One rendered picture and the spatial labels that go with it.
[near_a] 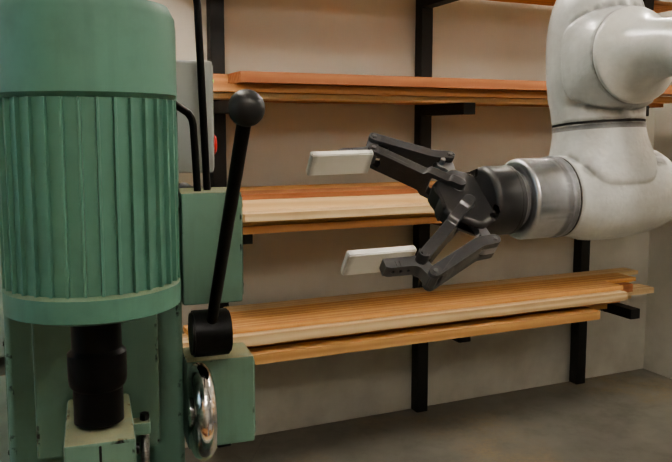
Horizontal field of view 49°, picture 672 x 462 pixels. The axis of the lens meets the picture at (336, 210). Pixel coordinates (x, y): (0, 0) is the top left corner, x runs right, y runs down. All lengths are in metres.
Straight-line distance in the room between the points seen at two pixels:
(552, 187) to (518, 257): 3.17
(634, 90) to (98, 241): 0.56
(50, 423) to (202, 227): 0.30
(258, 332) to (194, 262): 1.89
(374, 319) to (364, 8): 1.41
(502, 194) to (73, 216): 0.42
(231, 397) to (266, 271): 2.31
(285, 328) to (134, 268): 2.20
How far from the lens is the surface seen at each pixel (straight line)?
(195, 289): 1.00
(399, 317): 3.08
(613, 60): 0.81
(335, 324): 2.96
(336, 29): 3.40
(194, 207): 0.98
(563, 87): 0.85
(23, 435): 1.05
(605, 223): 0.85
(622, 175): 0.84
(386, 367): 3.67
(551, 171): 0.81
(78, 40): 0.71
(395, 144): 0.81
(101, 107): 0.71
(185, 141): 1.07
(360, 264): 0.69
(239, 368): 1.01
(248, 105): 0.68
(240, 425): 1.04
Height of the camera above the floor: 1.38
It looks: 6 degrees down
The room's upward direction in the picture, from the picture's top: straight up
